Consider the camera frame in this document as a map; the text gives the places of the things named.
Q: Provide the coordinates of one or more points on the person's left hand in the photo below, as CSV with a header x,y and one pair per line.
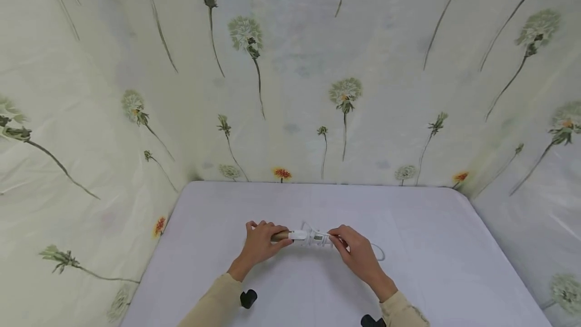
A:
x,y
258,247

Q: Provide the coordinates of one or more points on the person's right hand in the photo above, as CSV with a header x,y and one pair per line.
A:
x,y
361,258

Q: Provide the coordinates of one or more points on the person's right index finger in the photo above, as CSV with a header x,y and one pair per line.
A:
x,y
337,231

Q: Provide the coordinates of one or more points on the person's left thumb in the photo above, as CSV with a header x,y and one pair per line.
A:
x,y
280,246

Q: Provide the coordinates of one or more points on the person's left fingers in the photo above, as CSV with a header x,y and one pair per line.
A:
x,y
250,225

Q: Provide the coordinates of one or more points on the person's left index finger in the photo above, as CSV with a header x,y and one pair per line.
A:
x,y
277,228

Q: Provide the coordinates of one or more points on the person's right thumb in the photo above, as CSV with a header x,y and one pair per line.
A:
x,y
338,246

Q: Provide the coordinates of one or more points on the person's left forearm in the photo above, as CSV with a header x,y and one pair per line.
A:
x,y
213,299

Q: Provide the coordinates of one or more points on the person's right forearm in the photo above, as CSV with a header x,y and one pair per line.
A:
x,y
399,308

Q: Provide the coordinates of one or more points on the black wrist band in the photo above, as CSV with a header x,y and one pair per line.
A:
x,y
371,322
248,298

